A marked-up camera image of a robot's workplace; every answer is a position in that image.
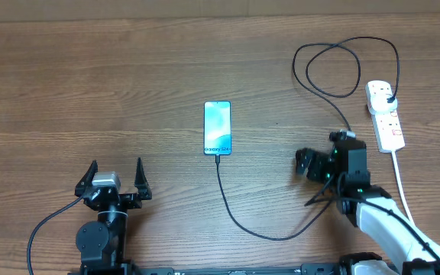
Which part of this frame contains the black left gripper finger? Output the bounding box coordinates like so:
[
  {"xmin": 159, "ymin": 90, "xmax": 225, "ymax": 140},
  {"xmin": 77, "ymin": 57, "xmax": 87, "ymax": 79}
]
[
  {"xmin": 134, "ymin": 157, "xmax": 152, "ymax": 200},
  {"xmin": 74, "ymin": 160, "xmax": 98, "ymax": 197}
]

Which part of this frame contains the Samsung Galaxy smartphone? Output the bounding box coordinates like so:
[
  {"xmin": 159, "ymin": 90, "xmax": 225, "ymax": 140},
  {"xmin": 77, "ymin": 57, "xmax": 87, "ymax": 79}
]
[{"xmin": 203, "ymin": 101, "xmax": 232, "ymax": 155}]

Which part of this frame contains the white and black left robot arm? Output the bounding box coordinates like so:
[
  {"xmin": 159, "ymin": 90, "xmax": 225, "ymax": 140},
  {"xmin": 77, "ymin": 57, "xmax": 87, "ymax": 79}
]
[{"xmin": 75, "ymin": 159, "xmax": 152, "ymax": 274}]

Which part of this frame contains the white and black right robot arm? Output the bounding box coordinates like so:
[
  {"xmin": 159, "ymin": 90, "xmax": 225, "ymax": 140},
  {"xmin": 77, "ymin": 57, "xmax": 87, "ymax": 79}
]
[{"xmin": 296, "ymin": 134, "xmax": 440, "ymax": 274}]

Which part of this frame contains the white charger adapter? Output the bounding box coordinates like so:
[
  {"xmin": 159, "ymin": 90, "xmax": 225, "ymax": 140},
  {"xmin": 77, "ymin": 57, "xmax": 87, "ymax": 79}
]
[{"xmin": 367, "ymin": 93, "xmax": 398, "ymax": 115}]

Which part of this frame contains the white power strip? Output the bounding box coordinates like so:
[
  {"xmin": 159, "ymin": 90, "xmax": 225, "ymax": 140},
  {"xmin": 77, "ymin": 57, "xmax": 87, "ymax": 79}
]
[{"xmin": 364, "ymin": 79, "xmax": 406, "ymax": 154}]

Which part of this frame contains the white power strip cord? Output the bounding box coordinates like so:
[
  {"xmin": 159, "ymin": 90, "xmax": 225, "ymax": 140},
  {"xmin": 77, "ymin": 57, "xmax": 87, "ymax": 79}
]
[{"xmin": 390, "ymin": 150, "xmax": 416, "ymax": 226}]

